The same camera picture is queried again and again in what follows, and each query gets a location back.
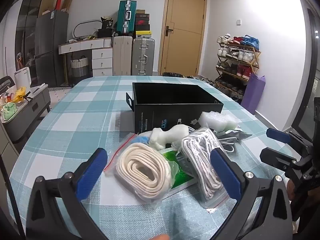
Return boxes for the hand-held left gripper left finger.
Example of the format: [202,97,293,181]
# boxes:
[26,148,108,240]

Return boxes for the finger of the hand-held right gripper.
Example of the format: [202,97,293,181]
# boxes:
[266,128,314,153]
[260,147,300,173]

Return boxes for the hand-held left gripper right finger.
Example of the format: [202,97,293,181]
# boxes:
[209,147,293,240]

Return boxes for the white rope bundle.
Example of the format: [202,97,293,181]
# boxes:
[180,127,238,213]

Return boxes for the white cable bundle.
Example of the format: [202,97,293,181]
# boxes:
[215,130,236,153]

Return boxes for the green packet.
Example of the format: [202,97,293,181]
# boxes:
[162,149,196,198]

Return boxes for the cream rope coil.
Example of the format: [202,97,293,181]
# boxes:
[104,133,181,211]

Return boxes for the white wavy foam block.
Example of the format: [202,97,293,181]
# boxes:
[199,111,238,132]

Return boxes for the white lumpy foam piece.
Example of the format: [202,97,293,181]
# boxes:
[149,124,196,151]

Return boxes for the black cardboard box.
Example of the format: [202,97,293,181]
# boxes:
[126,82,224,135]

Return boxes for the green soft item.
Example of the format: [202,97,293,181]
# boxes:
[1,102,18,121]

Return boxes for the person's right hand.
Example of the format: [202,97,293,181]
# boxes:
[286,180,297,202]

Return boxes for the silver foil packet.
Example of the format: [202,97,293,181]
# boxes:
[224,124,253,141]

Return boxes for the black framed glass door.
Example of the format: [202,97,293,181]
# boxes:
[291,7,320,136]

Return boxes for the purple bag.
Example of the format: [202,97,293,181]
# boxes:
[241,73,266,115]

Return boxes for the wooden shoe rack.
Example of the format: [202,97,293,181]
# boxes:
[215,42,261,101]

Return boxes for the grey side cabinet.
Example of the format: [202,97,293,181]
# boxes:
[0,84,52,143]

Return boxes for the shoe rack with shoes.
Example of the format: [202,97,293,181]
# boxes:
[216,33,253,98]

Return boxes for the loose sneakers group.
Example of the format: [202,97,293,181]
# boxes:
[185,75,218,86]

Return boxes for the blue bag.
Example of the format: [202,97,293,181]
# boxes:
[244,35,260,50]

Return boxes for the woven laundry basket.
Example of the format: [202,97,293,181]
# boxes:
[70,55,89,78]

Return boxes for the yellow plastic bag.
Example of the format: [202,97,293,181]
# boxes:
[11,87,27,103]

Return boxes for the white drawer desk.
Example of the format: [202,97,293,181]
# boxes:
[59,37,114,78]

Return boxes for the white appliance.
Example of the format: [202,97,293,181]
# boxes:
[14,67,32,90]

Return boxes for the beige suitcase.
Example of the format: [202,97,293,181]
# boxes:
[112,35,133,76]

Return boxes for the silver suitcase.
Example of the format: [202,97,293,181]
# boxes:
[132,37,155,76]

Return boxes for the grey refrigerator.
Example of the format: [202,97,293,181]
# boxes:
[34,10,69,87]

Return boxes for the oval mirror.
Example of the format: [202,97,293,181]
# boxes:
[72,19,103,39]

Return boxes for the tan wooden door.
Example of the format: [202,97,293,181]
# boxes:
[158,0,208,77]

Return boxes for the black paper bag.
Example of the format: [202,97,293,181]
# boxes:
[100,16,114,30]

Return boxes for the dark glass cabinet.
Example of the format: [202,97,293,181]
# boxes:
[14,0,48,73]

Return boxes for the teal suitcase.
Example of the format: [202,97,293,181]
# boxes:
[117,0,137,36]

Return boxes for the small brown cardboard box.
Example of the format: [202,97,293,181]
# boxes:
[61,0,73,13]

